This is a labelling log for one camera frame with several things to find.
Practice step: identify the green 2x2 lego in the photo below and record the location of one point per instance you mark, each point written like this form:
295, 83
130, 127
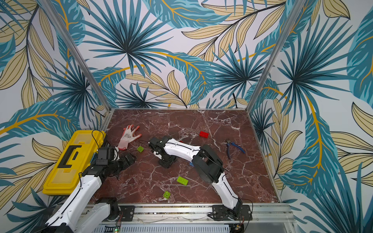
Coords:
166, 195
140, 149

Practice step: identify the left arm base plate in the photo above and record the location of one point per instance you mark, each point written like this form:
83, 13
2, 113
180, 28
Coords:
119, 213

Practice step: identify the green 2x2 lego front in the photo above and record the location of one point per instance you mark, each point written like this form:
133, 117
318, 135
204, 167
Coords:
166, 195

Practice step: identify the green 2x2 lego left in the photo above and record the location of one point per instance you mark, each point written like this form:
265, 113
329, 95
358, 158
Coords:
140, 149

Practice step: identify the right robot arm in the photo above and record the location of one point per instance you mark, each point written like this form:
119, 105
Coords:
206, 162

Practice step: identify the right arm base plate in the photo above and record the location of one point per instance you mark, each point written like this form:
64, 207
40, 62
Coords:
221, 213

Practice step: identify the yellow toolbox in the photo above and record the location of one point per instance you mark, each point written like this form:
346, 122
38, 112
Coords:
75, 158

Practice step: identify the white red work glove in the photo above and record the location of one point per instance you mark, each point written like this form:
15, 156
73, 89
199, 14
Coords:
128, 136

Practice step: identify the green 2x4 lego brick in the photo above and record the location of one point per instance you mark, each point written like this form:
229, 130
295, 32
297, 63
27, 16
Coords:
182, 180

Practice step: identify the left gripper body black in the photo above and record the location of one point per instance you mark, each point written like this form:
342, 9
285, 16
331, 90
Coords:
119, 165

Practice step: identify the aluminium front rail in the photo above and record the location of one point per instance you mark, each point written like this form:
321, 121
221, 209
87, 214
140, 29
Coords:
197, 213

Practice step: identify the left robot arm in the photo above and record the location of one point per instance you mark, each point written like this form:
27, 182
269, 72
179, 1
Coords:
67, 218

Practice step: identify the blue handled pliers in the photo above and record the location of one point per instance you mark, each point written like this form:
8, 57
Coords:
230, 144

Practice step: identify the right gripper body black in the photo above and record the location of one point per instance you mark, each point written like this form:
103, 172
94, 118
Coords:
159, 150

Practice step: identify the red 2x4 lego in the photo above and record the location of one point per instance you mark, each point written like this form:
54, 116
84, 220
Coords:
204, 134

